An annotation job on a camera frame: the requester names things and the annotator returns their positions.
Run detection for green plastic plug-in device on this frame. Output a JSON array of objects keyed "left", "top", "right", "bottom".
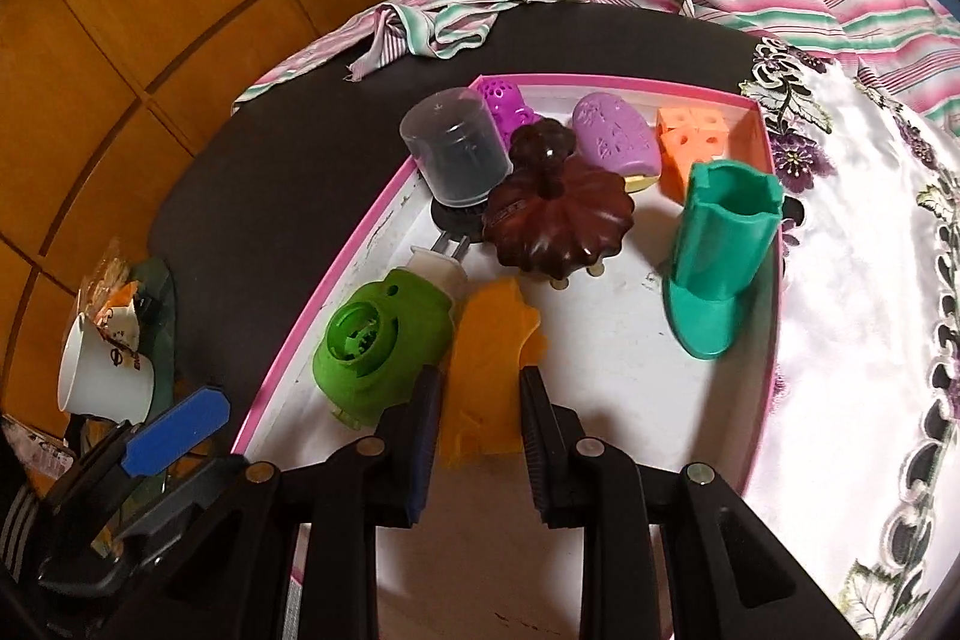
[{"left": 313, "top": 234, "right": 470, "bottom": 429}]

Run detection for orange plastic toy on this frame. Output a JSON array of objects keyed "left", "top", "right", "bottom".
[{"left": 438, "top": 276, "right": 548, "bottom": 468}]

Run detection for dark brown pumpkin-shaped container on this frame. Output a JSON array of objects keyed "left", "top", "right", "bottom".
[{"left": 483, "top": 119, "right": 635, "bottom": 289}]

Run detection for teal plastic boot holder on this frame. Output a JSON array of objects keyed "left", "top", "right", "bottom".
[{"left": 664, "top": 159, "right": 784, "bottom": 360}]

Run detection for lilac oval plastic toy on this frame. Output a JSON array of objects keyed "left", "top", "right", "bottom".
[{"left": 571, "top": 92, "right": 662, "bottom": 191}]

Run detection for clear grey plastic cup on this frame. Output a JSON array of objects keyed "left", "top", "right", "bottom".
[{"left": 398, "top": 88, "right": 511, "bottom": 209}]

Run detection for orange building block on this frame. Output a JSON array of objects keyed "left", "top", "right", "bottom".
[{"left": 658, "top": 107, "right": 729, "bottom": 205}]

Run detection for magenta perforated plastic toy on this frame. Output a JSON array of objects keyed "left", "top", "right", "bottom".
[{"left": 475, "top": 76, "right": 540, "bottom": 149}]

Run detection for white paper cup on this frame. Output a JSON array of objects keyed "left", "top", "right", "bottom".
[{"left": 57, "top": 315, "right": 155, "bottom": 424}]

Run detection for pink-rimmed white tray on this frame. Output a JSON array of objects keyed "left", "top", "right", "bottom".
[{"left": 236, "top": 164, "right": 782, "bottom": 638}]

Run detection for white floral embroidered tablecloth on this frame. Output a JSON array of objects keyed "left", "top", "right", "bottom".
[{"left": 740, "top": 39, "right": 958, "bottom": 638}]

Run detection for wooden panel cabinet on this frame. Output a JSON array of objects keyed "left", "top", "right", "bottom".
[{"left": 2, "top": 0, "right": 381, "bottom": 435}]

